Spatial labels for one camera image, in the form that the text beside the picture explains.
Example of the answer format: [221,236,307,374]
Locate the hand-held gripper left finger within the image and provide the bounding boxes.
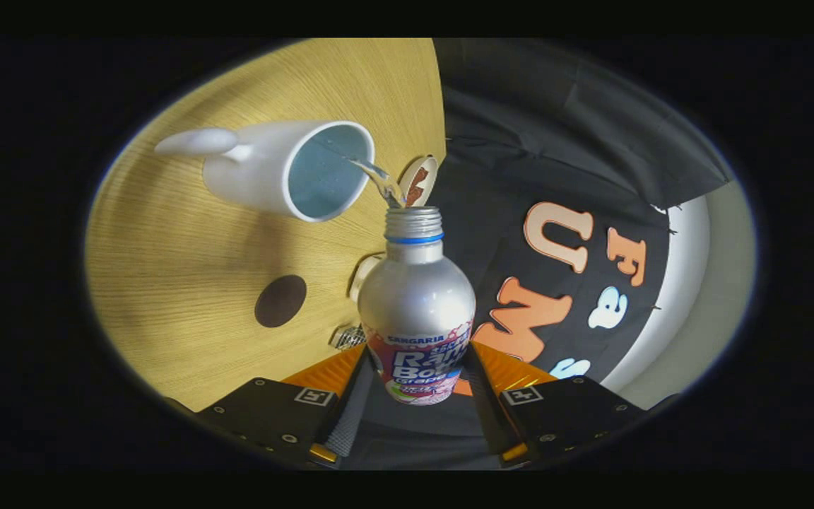
[167,341,379,469]

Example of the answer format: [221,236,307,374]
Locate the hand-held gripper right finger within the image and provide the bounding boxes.
[464,339,651,469]

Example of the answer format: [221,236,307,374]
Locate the silver juice bottle red label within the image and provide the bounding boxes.
[356,206,477,406]

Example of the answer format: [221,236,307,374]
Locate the dark brown round coaster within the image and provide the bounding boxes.
[254,274,308,329]

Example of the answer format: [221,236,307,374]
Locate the white cup blue inside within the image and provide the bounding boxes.
[154,120,377,223]

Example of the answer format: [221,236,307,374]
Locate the white toaster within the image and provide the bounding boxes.
[348,254,384,305]

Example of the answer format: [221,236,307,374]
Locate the wooden table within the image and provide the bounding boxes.
[85,39,448,412]

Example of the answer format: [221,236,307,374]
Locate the white round plate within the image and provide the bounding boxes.
[399,155,440,208]

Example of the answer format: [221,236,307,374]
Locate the metal wire basket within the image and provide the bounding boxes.
[329,324,367,352]

